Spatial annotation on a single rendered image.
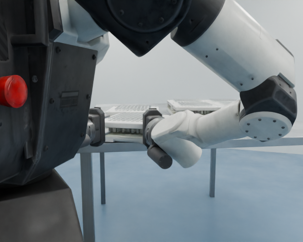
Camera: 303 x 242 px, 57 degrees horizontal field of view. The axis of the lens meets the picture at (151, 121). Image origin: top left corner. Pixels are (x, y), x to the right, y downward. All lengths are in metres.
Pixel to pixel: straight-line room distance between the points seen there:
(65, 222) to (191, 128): 0.32
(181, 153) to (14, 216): 0.39
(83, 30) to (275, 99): 0.27
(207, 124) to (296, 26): 4.10
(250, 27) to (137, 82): 4.53
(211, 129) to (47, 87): 0.34
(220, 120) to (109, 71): 4.63
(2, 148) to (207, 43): 0.27
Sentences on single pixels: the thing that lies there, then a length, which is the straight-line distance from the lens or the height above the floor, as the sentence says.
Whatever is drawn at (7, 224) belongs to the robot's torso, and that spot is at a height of 0.95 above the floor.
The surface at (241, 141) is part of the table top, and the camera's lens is 1.10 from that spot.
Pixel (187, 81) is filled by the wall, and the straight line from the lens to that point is 4.63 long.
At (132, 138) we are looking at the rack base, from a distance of 0.96.
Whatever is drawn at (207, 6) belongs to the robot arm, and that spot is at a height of 1.20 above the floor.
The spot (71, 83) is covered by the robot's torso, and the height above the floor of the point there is 1.11.
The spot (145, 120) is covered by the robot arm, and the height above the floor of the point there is 0.99.
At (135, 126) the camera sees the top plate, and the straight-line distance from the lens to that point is 0.95.
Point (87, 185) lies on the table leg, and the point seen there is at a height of 0.73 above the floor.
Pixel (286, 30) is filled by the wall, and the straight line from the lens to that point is 4.60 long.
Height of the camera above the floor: 1.12
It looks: 9 degrees down
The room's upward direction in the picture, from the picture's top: straight up
